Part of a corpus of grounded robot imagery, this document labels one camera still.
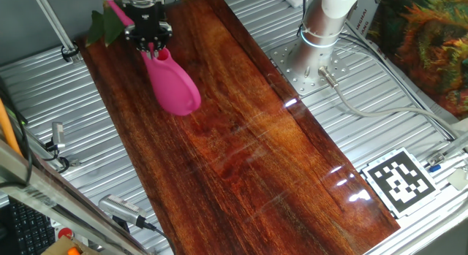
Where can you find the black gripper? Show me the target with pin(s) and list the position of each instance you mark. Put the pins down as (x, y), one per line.
(146, 17)

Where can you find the pink plastic watering can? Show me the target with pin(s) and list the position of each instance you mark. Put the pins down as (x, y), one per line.
(172, 87)

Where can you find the potted green leafy plant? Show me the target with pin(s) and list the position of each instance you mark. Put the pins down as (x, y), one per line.
(109, 26)

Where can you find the aluminium profile strut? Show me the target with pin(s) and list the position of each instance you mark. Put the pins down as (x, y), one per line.
(55, 25)
(457, 145)

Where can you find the glossy wood grain board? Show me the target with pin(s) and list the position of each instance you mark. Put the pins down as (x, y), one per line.
(274, 156)

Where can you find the orange pole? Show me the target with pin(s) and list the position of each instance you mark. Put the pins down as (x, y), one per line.
(6, 127)

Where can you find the white printed carton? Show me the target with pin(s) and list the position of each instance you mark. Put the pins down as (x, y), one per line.
(362, 17)

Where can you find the grey box with red button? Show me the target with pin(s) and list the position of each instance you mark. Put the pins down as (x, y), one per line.
(65, 233)

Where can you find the black keyboard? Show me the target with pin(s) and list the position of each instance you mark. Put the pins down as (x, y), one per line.
(31, 229)

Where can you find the small orange object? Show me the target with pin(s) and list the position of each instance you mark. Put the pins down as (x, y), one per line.
(73, 251)

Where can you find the brown cardboard box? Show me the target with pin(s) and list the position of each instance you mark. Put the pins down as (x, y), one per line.
(60, 247)

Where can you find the colourful painted poster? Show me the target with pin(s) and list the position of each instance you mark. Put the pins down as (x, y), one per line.
(428, 39)

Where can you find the black white fiducial marker board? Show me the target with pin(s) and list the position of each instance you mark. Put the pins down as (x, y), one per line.
(398, 182)

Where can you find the small blue object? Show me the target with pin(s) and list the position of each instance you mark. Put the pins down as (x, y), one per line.
(434, 168)

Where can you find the small white plate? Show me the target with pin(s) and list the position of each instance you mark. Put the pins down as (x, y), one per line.
(459, 179)

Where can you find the small silver camera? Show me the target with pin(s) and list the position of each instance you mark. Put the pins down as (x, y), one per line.
(57, 134)

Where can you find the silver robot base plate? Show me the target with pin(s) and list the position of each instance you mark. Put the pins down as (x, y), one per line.
(289, 70)

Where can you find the silver ribbed depth camera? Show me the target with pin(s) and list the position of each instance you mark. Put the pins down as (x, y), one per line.
(120, 208)

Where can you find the small metal corner bracket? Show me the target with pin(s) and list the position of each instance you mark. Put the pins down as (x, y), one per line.
(435, 159)

